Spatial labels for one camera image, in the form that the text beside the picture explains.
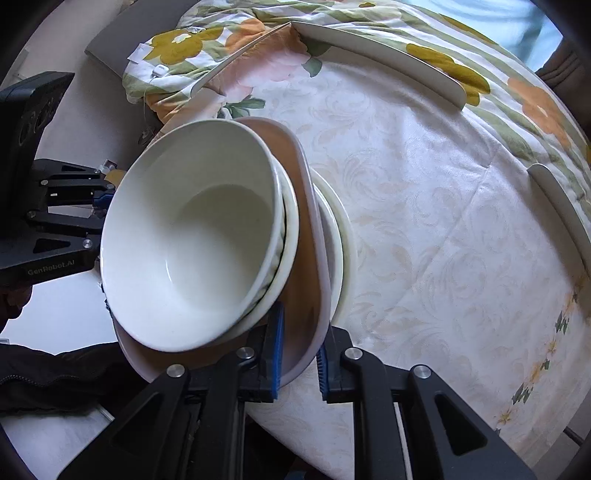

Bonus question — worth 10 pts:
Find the small white bowl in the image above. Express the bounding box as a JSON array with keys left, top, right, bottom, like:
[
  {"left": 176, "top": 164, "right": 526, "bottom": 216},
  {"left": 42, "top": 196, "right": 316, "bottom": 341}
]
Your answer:
[{"left": 99, "top": 119, "right": 283, "bottom": 352}]

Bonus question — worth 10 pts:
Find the person's left hand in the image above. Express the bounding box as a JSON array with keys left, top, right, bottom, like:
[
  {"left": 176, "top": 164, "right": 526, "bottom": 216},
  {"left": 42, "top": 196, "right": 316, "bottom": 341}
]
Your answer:
[{"left": 0, "top": 285, "right": 34, "bottom": 334}]

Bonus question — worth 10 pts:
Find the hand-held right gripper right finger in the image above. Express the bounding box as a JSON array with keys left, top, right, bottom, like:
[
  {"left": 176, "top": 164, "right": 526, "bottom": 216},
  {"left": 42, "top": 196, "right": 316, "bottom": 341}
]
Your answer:
[{"left": 316, "top": 325, "right": 539, "bottom": 480}]

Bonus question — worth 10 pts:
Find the cream patterned bowl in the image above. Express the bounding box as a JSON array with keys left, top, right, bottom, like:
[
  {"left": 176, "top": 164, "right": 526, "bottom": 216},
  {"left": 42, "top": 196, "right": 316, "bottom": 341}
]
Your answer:
[{"left": 249, "top": 159, "right": 301, "bottom": 344}]

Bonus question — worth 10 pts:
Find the large cream plate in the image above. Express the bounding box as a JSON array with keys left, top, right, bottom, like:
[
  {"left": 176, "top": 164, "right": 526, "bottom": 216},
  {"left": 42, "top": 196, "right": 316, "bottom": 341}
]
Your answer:
[{"left": 311, "top": 168, "right": 357, "bottom": 320}]

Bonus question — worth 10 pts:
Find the person's left forearm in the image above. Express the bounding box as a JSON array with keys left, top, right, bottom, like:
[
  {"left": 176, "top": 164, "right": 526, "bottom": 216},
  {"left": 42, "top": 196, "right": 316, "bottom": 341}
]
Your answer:
[{"left": 0, "top": 340, "right": 140, "bottom": 417}]

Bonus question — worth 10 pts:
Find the grey sofa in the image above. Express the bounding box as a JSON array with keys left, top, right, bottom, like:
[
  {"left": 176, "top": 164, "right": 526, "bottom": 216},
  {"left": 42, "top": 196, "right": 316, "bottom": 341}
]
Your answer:
[{"left": 85, "top": 8, "right": 186, "bottom": 80}]

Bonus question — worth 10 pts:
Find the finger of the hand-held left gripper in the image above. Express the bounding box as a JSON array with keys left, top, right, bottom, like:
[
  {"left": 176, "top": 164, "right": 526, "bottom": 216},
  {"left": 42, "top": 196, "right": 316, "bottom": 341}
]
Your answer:
[
  {"left": 32, "top": 159, "right": 114, "bottom": 206},
  {"left": 28, "top": 210, "right": 105, "bottom": 232}
]

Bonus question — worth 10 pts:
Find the sheer blue curtain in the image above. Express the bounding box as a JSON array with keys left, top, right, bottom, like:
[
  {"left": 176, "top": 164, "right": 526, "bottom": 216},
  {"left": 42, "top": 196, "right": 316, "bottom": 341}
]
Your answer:
[{"left": 411, "top": 0, "right": 565, "bottom": 71}]

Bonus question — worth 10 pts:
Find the floral blanket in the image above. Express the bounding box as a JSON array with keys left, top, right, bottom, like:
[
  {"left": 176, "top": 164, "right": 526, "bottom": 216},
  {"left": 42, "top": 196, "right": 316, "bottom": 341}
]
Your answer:
[{"left": 122, "top": 0, "right": 591, "bottom": 204}]

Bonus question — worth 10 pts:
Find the brown curtain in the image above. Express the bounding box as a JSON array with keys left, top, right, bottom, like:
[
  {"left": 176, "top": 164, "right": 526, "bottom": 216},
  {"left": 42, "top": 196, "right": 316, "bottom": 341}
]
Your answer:
[{"left": 537, "top": 36, "right": 591, "bottom": 95}]

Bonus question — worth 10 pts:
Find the cream oval dish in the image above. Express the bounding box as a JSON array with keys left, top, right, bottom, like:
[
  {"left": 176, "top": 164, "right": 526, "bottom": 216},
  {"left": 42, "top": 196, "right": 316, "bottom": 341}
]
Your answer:
[{"left": 293, "top": 21, "right": 468, "bottom": 110}]

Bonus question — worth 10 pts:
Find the pink square bowl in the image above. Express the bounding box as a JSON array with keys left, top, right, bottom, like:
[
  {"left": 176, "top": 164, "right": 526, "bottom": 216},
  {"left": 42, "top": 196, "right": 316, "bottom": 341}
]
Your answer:
[{"left": 113, "top": 116, "right": 334, "bottom": 387}]

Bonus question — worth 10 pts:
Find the white patterned tablecloth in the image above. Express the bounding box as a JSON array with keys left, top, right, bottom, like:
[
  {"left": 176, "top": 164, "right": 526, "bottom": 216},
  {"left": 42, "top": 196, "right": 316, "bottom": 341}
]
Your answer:
[{"left": 152, "top": 28, "right": 591, "bottom": 472}]

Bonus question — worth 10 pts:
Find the large white plate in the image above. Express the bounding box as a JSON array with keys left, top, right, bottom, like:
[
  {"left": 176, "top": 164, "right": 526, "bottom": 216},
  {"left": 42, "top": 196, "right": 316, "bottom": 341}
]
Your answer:
[{"left": 316, "top": 182, "right": 346, "bottom": 324}]

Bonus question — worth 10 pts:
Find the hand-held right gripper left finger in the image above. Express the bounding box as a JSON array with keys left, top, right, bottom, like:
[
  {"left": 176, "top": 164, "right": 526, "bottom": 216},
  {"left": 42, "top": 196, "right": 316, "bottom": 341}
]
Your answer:
[{"left": 58, "top": 302, "right": 284, "bottom": 480}]

